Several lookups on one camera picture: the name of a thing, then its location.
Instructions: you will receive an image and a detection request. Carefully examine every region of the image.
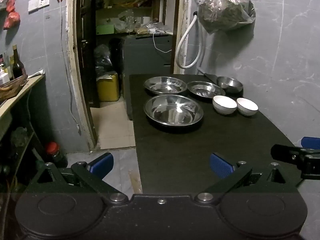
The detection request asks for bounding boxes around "thin wall cable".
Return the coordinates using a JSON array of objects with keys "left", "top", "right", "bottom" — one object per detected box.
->
[{"left": 59, "top": 0, "right": 81, "bottom": 133}]

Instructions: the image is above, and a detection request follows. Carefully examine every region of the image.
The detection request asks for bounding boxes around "large steel basin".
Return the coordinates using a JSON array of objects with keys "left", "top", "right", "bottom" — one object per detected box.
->
[{"left": 144, "top": 95, "right": 204, "bottom": 127}]

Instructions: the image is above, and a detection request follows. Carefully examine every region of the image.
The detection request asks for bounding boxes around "red-lidded dark jar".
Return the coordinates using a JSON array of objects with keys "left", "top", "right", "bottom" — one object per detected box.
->
[{"left": 45, "top": 141, "right": 68, "bottom": 168}]

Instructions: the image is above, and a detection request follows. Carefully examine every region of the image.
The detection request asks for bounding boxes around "rolled white paper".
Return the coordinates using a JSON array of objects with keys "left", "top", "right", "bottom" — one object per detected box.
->
[{"left": 27, "top": 70, "right": 46, "bottom": 79}]

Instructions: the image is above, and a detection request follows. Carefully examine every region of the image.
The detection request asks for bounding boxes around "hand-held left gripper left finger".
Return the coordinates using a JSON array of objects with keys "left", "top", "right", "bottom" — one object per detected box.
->
[{"left": 26, "top": 152, "right": 129, "bottom": 204}]

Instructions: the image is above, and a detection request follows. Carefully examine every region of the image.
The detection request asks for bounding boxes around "small steel plate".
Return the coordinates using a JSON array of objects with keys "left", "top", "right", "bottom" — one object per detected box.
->
[{"left": 187, "top": 81, "right": 226, "bottom": 101}]

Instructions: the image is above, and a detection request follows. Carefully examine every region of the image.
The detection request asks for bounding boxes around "plastic bag of dried greens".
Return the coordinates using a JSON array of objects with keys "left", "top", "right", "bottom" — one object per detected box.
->
[{"left": 197, "top": 0, "right": 257, "bottom": 34}]

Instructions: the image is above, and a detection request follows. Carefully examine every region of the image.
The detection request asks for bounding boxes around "steel bowl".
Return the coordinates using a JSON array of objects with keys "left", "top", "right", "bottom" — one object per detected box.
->
[
  {"left": 143, "top": 76, "right": 188, "bottom": 96},
  {"left": 216, "top": 76, "right": 244, "bottom": 93}
]

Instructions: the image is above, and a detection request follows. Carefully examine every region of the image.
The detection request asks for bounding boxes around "black plastic bag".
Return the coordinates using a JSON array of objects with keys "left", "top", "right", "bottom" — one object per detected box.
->
[{"left": 93, "top": 44, "right": 113, "bottom": 74}]

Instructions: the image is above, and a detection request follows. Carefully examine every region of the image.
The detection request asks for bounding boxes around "black cabinet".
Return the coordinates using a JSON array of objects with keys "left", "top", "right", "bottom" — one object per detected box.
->
[{"left": 120, "top": 35, "right": 176, "bottom": 120}]

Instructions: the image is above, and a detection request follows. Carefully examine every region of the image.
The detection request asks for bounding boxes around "dark glass bottle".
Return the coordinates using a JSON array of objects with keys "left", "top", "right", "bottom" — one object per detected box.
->
[{"left": 12, "top": 44, "right": 25, "bottom": 79}]

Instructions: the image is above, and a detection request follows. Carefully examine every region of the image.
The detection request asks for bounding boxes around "white wall socket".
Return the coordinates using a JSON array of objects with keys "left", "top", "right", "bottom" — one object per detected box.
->
[{"left": 28, "top": 0, "right": 51, "bottom": 13}]

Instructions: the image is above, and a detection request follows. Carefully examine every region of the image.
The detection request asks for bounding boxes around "green box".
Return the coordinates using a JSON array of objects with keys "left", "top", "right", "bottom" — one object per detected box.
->
[{"left": 96, "top": 24, "right": 116, "bottom": 35}]

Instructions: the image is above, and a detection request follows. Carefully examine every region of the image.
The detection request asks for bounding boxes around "yellow plastic canister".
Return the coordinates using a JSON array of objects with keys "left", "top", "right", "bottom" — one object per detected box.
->
[{"left": 97, "top": 71, "right": 119, "bottom": 102}]

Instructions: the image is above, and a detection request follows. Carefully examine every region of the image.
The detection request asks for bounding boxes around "small white bowl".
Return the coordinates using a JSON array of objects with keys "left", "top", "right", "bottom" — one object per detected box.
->
[
  {"left": 212, "top": 95, "right": 238, "bottom": 115},
  {"left": 236, "top": 97, "right": 259, "bottom": 116}
]

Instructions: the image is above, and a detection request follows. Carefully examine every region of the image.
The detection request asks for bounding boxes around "wooden basket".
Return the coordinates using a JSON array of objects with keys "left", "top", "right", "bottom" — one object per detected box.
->
[{"left": 0, "top": 74, "right": 29, "bottom": 102}]

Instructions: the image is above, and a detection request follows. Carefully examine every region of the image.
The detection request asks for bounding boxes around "wooden side shelf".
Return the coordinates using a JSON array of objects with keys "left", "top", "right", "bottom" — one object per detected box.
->
[{"left": 0, "top": 71, "right": 47, "bottom": 193}]

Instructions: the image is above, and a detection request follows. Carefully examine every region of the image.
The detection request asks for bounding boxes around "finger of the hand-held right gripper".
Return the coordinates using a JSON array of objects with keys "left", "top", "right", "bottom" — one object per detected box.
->
[
  {"left": 301, "top": 137, "right": 320, "bottom": 149},
  {"left": 271, "top": 144, "right": 304, "bottom": 164}
]

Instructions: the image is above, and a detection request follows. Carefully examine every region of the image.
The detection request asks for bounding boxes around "kitchen cleaver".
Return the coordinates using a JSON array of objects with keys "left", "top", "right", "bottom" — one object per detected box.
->
[{"left": 197, "top": 67, "right": 218, "bottom": 84}]

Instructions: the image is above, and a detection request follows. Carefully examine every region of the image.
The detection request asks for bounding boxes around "cardboard floor sheet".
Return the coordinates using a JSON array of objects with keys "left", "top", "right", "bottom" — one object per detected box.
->
[{"left": 90, "top": 100, "right": 137, "bottom": 149}]

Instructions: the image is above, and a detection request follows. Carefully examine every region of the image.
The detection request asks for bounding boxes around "white charging cable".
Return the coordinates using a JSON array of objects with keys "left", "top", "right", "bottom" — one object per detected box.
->
[{"left": 152, "top": 33, "right": 173, "bottom": 54}]

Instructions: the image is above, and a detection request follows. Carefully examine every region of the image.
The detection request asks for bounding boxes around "pale door frame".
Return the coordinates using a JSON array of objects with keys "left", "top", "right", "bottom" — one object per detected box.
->
[{"left": 65, "top": 0, "right": 98, "bottom": 153}]

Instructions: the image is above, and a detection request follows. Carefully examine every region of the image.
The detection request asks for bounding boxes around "white hose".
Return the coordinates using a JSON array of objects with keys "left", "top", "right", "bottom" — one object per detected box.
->
[{"left": 175, "top": 11, "right": 205, "bottom": 69}]

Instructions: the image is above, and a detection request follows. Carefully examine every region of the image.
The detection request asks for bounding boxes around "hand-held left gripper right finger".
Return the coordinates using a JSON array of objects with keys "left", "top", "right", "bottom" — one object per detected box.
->
[{"left": 195, "top": 152, "right": 300, "bottom": 204}]

